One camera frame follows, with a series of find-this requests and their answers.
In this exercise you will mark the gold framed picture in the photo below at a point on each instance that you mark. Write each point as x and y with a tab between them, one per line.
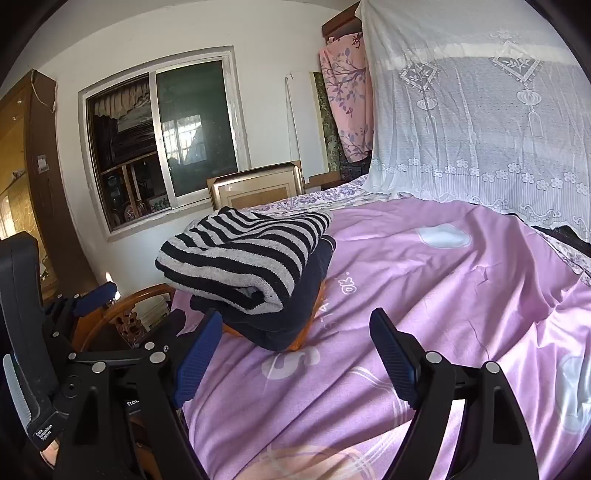
258	182

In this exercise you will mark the navy folded garment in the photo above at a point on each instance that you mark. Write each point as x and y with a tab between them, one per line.
286	316

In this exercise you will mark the white framed sliding window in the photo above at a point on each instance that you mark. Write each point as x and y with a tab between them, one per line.
194	129

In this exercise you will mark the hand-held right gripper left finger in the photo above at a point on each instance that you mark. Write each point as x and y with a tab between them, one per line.
198	364

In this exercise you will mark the pink floral cloth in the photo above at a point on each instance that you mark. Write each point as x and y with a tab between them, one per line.
346	83

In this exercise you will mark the orange folded garment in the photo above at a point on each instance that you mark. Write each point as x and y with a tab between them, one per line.
301	342

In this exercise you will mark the white lace curtain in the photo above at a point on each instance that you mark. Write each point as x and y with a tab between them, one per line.
461	115

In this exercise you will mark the wooden glass cabinet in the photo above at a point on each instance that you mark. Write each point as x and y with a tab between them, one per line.
46	194

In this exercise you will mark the person's left hand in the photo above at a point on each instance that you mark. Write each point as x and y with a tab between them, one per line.
49	454

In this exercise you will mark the black grey striped sweater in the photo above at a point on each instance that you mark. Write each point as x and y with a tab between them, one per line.
240	249

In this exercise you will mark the brown wooden wardrobe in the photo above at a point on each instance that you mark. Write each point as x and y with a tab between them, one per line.
341	23

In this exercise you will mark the dark green patterned panel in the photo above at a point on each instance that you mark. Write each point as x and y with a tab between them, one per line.
330	134

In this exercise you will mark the purple floral bedsheet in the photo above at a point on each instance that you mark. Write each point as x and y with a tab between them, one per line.
323	196

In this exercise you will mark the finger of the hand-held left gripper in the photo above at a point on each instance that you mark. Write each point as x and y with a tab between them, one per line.
115	356
99	294

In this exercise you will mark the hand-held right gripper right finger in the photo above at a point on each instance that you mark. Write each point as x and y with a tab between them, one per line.
395	364

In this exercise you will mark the purple bed sheet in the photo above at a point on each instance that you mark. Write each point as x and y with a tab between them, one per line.
438	300

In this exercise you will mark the dark carved cabinet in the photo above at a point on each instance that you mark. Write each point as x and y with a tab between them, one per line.
353	171

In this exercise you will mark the white board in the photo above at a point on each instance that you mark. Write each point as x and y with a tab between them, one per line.
307	120

